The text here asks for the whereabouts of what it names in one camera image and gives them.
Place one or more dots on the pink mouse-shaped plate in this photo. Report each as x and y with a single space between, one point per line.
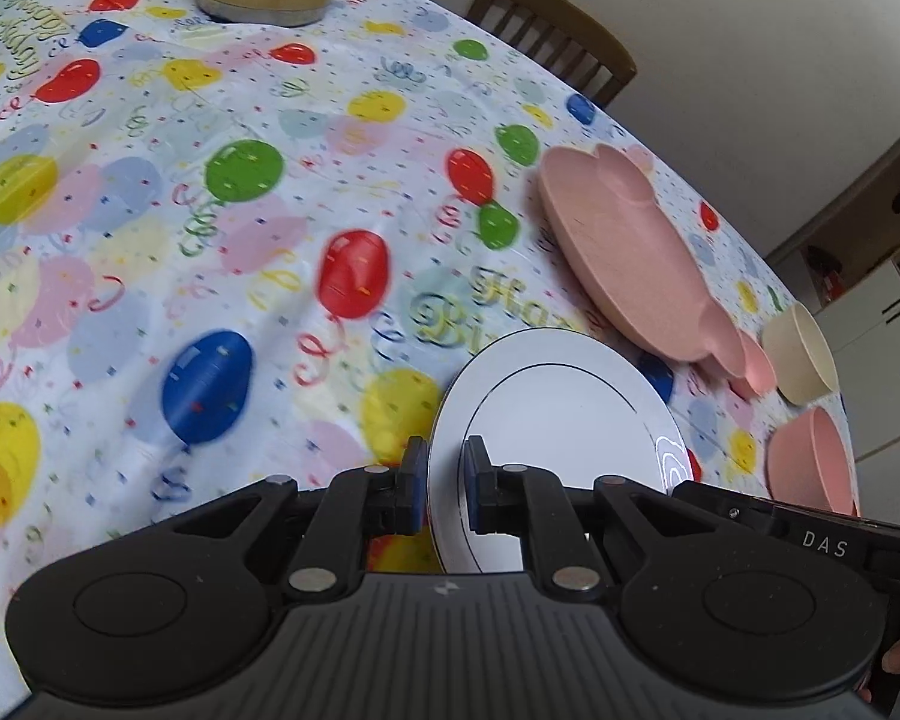
615 240

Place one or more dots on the small pink heart bowl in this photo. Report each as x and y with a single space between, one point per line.
756 369

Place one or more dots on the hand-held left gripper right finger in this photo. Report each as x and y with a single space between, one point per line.
474 489

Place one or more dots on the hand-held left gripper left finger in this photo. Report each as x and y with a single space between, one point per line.
416 481

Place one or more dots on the white round plate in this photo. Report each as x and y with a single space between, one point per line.
570 420

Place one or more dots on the wooden chair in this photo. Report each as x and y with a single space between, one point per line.
562 37

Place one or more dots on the white cabinet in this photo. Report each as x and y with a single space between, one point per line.
885 360

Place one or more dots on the balloon print tablecloth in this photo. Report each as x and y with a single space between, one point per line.
195 240

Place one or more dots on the cream bowl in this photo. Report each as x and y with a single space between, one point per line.
799 349

